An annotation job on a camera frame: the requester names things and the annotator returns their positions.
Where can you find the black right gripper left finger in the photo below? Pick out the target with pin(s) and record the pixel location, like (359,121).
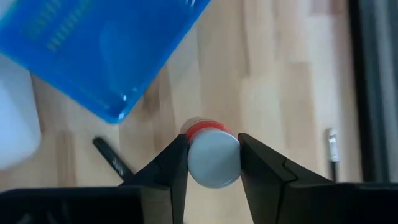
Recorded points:
(149,199)

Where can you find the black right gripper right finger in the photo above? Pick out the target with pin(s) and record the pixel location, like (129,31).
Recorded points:
(295,199)

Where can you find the black brush silver ferrule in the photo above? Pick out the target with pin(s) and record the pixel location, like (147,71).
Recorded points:
(332,146)

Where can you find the red paint bottle white cap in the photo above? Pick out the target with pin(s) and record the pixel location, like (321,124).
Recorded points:
(214,158)

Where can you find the blue plastic basket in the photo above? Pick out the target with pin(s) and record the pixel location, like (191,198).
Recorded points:
(93,62)

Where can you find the white plastic bin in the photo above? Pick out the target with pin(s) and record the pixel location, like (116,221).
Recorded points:
(15,124)

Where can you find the black aluminium table frame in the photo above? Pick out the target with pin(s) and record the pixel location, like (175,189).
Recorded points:
(356,93)

